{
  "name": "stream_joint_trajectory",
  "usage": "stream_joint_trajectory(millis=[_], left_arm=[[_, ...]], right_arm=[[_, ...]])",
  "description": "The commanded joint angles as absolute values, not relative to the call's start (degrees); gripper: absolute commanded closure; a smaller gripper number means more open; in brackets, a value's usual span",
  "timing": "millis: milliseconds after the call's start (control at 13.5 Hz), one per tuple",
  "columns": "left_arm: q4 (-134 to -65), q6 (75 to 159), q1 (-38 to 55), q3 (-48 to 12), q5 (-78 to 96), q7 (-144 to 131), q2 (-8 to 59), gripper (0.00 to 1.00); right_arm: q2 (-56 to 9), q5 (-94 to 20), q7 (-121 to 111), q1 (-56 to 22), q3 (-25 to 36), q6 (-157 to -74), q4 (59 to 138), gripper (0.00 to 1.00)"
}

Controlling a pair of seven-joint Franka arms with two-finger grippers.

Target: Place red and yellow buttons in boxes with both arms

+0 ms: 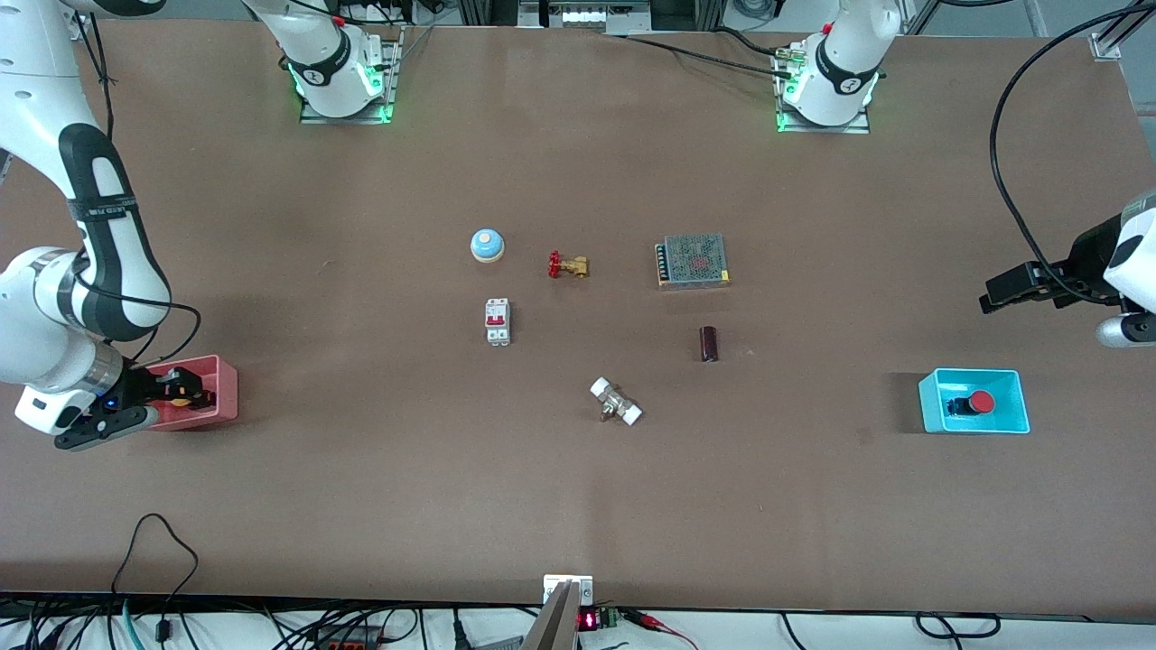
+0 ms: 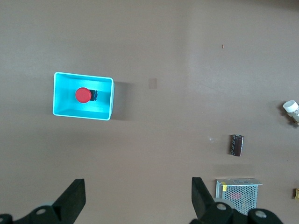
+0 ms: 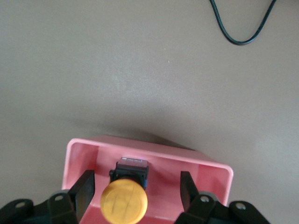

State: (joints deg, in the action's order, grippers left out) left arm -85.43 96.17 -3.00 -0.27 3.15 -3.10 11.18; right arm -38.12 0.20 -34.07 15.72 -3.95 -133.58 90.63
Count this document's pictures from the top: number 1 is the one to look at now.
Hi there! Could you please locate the pink plastic box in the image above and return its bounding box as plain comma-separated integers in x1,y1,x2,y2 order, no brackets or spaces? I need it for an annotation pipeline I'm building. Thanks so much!
144,355,239,432

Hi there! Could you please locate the cyan plastic box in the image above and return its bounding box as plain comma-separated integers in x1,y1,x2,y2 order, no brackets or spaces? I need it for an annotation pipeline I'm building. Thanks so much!
918,368,1030,435

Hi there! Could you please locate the metal mesh power supply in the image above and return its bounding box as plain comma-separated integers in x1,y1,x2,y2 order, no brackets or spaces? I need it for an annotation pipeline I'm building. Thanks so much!
656,234,731,290

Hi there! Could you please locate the white metal pipe fitting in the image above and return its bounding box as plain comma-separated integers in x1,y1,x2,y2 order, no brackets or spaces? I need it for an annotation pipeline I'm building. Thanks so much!
590,376,643,427

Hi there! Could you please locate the red alligator clip lead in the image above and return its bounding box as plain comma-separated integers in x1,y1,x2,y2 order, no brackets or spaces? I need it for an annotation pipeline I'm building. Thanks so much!
623,609,698,650

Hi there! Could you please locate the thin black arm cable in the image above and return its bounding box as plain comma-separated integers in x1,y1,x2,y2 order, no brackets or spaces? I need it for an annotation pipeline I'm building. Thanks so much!
77,271,202,371

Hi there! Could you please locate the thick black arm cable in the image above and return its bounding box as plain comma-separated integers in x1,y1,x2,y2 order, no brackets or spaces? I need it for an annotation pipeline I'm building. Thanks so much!
989,0,1156,303

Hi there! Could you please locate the black looped cable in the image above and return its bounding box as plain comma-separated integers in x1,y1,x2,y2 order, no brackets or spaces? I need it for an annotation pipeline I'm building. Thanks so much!
916,611,1002,641
108,513,200,637

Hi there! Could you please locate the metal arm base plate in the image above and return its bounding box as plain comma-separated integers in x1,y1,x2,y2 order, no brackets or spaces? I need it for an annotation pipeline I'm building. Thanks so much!
775,50,872,135
300,27,404,125

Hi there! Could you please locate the black table cable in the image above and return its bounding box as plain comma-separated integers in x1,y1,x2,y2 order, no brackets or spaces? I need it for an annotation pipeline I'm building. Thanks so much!
623,34,782,77
713,25,797,57

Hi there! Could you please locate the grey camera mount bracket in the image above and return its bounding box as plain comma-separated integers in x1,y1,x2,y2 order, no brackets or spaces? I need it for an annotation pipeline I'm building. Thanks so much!
522,574,594,650

